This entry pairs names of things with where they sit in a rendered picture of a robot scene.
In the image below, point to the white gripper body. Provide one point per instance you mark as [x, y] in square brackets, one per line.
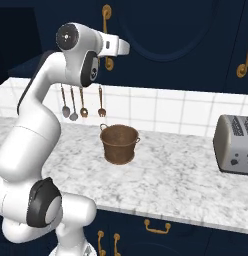
[124, 47]

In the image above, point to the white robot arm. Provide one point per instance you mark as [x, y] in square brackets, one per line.
[36, 140]

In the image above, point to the brown woven basket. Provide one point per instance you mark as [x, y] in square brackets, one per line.
[118, 145]

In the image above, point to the navy base cabinet door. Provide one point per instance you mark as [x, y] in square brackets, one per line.
[96, 226]
[122, 233]

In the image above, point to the copper hanging fork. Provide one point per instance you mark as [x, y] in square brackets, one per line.
[101, 111]

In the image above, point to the copper hanging slotted spoon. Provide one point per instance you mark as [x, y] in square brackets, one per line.
[83, 112]

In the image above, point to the silver hanging spoon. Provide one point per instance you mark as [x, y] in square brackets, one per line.
[73, 115]
[65, 111]

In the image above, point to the silver toaster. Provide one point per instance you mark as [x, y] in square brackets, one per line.
[233, 145]

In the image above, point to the navy drawer front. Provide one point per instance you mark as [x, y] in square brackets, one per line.
[169, 238]

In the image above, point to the navy arched wall cabinet door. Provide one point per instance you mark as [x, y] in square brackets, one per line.
[176, 40]

